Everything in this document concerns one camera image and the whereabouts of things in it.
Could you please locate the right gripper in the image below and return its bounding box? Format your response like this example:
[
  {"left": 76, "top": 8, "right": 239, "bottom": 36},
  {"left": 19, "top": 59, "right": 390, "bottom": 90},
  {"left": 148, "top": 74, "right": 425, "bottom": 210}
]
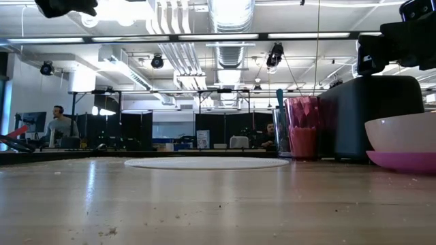
[{"left": 356, "top": 12, "right": 436, "bottom": 76}]

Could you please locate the teal utensil handle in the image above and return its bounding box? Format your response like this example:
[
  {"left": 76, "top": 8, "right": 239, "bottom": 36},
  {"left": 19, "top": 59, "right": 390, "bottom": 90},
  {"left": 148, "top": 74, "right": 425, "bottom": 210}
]
[{"left": 275, "top": 88, "right": 285, "bottom": 113}]

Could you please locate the wide black partition panel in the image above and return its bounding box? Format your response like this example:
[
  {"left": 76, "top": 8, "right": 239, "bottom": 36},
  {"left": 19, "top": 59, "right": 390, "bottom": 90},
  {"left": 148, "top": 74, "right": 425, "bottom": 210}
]
[{"left": 195, "top": 112, "right": 273, "bottom": 149}]

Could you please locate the pale pink plastic bowl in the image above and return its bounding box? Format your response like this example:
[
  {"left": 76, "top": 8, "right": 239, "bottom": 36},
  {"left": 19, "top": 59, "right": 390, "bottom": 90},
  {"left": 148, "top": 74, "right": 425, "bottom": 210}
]
[{"left": 364, "top": 112, "right": 436, "bottom": 153}]

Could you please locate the black two-slot toaster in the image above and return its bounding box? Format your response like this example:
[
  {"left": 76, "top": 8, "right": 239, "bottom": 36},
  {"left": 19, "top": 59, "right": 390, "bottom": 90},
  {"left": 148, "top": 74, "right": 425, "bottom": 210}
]
[{"left": 318, "top": 75, "right": 425, "bottom": 161}]

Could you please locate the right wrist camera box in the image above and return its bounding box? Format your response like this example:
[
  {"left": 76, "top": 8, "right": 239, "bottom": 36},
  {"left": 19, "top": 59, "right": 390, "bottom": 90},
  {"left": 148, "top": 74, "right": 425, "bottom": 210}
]
[{"left": 399, "top": 0, "right": 436, "bottom": 22}]

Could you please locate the white round woven placemat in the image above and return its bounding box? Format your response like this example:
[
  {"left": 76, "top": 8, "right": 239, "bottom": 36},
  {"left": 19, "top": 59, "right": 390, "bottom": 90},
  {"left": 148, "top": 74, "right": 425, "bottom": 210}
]
[{"left": 124, "top": 156, "right": 290, "bottom": 171}]

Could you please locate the white printed sign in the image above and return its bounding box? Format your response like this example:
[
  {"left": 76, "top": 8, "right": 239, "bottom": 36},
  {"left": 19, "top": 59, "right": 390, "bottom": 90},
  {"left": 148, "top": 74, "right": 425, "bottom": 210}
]
[{"left": 196, "top": 129, "right": 211, "bottom": 150}]

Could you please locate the white chair back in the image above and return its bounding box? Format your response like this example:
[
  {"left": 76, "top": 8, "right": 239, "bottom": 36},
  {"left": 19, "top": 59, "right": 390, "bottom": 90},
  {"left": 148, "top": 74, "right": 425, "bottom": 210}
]
[{"left": 229, "top": 135, "right": 250, "bottom": 150}]

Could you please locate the black workstation frame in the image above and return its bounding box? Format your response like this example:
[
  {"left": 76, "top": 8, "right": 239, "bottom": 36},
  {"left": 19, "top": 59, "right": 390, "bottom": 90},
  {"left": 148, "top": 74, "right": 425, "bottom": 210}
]
[{"left": 67, "top": 88, "right": 253, "bottom": 150}]

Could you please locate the clear drinking glass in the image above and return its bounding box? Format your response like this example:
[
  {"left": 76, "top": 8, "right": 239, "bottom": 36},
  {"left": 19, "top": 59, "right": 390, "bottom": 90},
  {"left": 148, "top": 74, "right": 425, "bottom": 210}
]
[{"left": 272, "top": 108, "right": 292, "bottom": 158}]

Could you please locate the pink faceted plastic tumbler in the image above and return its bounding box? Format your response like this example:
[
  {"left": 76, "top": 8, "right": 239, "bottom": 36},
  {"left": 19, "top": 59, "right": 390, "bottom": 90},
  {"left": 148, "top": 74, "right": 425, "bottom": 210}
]
[{"left": 284, "top": 95, "right": 321, "bottom": 161}]

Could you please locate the bright white work lamp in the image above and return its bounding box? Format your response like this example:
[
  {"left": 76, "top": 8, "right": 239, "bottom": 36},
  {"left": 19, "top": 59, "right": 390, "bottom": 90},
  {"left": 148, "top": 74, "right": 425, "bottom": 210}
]
[{"left": 91, "top": 105, "right": 116, "bottom": 116}]

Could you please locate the black computer monitor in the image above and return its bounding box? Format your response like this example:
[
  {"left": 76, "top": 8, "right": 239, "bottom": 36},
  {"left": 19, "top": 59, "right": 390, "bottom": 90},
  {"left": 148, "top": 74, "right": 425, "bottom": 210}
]
[{"left": 15, "top": 111, "right": 48, "bottom": 133}]

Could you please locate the magenta plastic plate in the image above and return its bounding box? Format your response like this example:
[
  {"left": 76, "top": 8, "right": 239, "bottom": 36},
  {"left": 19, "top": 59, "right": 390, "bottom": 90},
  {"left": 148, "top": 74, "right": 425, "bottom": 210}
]
[{"left": 366, "top": 150, "right": 436, "bottom": 175}]

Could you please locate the black ceiling spotlight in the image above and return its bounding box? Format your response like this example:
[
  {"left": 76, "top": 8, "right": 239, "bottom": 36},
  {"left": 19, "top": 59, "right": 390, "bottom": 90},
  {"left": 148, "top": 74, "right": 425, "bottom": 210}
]
[
  {"left": 266, "top": 42, "right": 285, "bottom": 68},
  {"left": 40, "top": 60, "right": 55, "bottom": 76},
  {"left": 151, "top": 54, "right": 165, "bottom": 70}
]

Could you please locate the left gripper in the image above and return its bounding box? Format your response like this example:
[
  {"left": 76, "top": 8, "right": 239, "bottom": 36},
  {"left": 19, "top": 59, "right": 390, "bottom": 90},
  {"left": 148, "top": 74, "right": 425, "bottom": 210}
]
[{"left": 33, "top": 0, "right": 99, "bottom": 18}]

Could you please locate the red handle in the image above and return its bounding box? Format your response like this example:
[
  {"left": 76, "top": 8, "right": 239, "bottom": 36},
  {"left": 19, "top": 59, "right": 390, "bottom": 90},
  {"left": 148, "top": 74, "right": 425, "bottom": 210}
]
[{"left": 0, "top": 125, "right": 30, "bottom": 140}]

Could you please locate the black hose loop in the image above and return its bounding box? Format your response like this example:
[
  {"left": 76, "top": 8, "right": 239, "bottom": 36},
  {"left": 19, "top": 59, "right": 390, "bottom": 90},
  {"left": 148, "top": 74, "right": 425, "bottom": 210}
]
[{"left": 0, "top": 134, "right": 37, "bottom": 154}]

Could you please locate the black aluminium table frame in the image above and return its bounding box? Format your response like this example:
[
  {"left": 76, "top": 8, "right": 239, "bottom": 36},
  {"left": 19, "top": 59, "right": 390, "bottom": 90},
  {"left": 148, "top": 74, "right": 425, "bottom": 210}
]
[{"left": 0, "top": 149, "right": 279, "bottom": 167}]

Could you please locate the person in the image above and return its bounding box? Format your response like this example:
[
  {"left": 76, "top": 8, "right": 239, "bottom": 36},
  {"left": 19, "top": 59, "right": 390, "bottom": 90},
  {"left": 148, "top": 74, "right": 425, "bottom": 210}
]
[
  {"left": 260, "top": 121, "right": 277, "bottom": 150},
  {"left": 40, "top": 105, "right": 80, "bottom": 149}
]

